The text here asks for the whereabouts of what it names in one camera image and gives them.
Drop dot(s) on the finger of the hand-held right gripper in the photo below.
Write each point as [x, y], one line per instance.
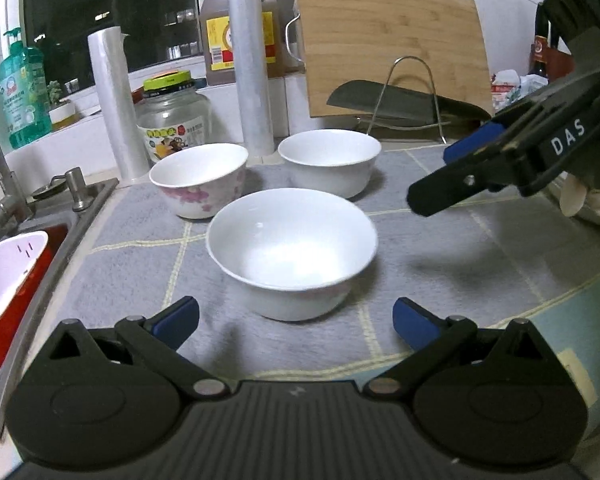
[450, 190]
[472, 142]

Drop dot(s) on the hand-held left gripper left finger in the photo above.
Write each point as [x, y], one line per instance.
[177, 321]

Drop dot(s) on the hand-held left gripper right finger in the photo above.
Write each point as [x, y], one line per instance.
[415, 322]

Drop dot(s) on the plain white bowl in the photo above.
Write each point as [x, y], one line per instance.
[330, 155]

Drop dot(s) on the white pink floral bowl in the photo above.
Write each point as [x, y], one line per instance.
[197, 175]
[290, 250]

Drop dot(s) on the person's right hand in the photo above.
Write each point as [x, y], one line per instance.
[575, 195]

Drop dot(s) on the clear plastic bag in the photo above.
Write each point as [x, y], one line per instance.
[532, 85]

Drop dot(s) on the white printed plastic packet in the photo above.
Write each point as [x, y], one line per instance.
[505, 87]

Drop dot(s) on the dark soy sauce bottle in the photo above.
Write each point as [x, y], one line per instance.
[539, 60]

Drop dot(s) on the printed table mat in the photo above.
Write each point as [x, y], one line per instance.
[455, 270]

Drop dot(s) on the steel sink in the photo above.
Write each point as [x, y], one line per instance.
[80, 220]

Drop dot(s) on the bamboo cutting board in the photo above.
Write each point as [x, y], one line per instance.
[390, 20]

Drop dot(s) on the red and white colander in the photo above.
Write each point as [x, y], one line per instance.
[10, 280]

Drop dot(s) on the glass jar green lid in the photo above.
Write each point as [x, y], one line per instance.
[175, 120]

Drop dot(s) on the steel faucet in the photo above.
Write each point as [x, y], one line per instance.
[5, 180]

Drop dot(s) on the short plastic bag roll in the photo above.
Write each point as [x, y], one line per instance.
[115, 105]

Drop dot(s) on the tall plastic wrap roll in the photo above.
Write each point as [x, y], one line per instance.
[250, 60]

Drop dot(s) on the small potted plant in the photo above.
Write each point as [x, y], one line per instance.
[60, 105]

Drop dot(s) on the green dish soap bottle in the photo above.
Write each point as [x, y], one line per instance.
[22, 95]

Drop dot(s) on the brown oil bottle yellow label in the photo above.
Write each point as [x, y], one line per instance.
[217, 25]

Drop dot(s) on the dark window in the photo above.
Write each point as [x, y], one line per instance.
[110, 5]

